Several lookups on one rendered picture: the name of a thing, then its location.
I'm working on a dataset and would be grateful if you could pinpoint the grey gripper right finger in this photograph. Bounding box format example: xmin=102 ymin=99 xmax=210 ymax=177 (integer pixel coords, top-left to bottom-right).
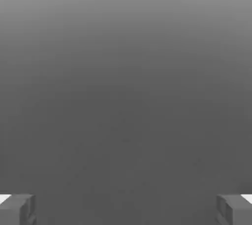
xmin=216 ymin=194 xmax=252 ymax=225

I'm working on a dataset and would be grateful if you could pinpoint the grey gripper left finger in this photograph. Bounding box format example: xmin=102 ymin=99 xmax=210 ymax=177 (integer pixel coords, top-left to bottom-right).
xmin=0 ymin=194 xmax=37 ymax=225

